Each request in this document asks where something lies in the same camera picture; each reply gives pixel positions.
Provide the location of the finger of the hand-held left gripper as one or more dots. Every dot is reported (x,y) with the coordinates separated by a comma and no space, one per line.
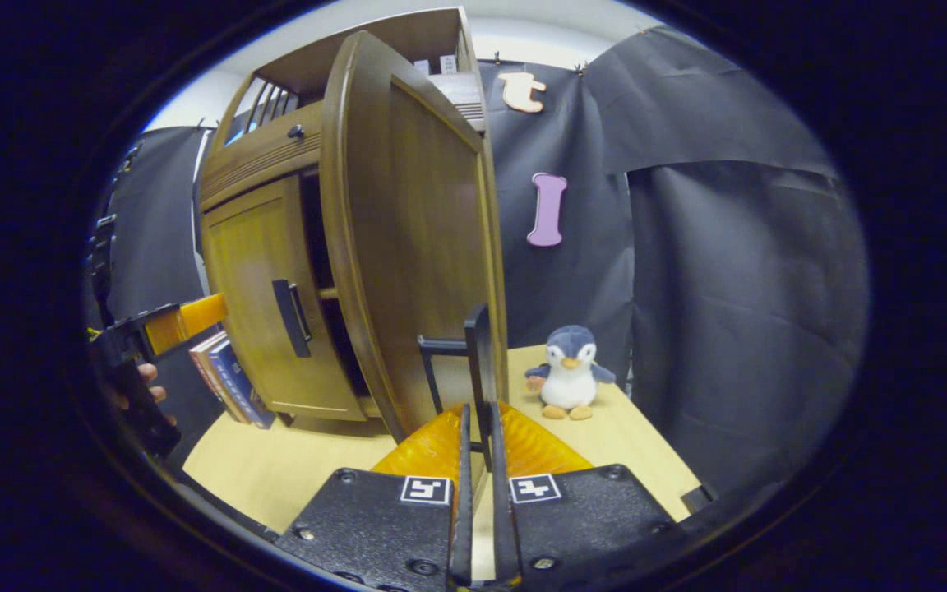
(186,321)

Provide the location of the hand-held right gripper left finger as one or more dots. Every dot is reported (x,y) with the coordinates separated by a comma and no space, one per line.
(463,526)

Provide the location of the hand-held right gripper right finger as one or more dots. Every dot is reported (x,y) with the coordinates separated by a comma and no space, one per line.
(502,526)

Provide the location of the wooden shoe cabinet door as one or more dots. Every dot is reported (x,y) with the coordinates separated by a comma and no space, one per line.
(251,288)
(416,247)

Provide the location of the wooden shoe cabinet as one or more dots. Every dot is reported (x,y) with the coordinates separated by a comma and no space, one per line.
(424,33)

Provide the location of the white red book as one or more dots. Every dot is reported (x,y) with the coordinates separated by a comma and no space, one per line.
(204,366)

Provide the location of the blue book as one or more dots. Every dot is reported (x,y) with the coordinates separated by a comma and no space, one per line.
(242,382)

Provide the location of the penguin plush toy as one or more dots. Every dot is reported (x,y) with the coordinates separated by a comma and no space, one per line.
(570,378)

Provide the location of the wooden drawer with black knob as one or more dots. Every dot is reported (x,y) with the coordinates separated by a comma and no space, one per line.
(251,164)

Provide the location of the black backdrop cloth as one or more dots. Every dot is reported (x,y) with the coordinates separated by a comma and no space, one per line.
(728,288)

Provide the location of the grey book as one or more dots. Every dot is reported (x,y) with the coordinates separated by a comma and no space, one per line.
(422,67)

